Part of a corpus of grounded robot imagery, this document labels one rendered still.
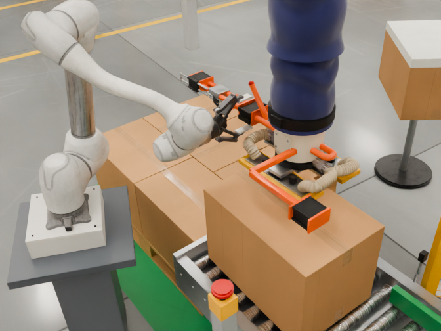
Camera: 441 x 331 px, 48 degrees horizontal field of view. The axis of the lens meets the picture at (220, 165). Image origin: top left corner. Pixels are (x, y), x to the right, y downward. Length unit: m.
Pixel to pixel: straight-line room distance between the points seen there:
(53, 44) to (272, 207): 0.98
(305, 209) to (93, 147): 1.03
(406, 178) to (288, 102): 2.26
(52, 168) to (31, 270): 0.42
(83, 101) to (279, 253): 0.95
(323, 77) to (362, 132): 2.71
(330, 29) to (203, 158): 1.60
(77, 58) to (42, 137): 2.77
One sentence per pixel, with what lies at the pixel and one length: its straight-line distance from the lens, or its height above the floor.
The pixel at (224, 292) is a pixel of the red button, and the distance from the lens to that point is 1.54.
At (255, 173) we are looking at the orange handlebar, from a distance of 1.58.
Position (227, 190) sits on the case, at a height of 0.95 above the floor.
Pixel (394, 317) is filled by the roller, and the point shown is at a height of 0.54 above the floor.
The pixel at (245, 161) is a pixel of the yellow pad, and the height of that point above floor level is 1.15.
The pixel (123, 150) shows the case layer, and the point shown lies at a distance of 3.08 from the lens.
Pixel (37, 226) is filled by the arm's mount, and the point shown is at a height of 0.85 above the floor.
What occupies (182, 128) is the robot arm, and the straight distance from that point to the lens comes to 1.58.
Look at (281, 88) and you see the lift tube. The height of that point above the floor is 1.49.
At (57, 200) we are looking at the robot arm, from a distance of 2.08.
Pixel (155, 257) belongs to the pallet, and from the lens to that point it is 3.09.
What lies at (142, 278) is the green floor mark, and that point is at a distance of 3.02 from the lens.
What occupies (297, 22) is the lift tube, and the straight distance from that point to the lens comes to 1.47.
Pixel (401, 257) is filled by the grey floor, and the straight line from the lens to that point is 3.20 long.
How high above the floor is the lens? 2.22
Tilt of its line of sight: 36 degrees down
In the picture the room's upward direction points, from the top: 3 degrees counter-clockwise
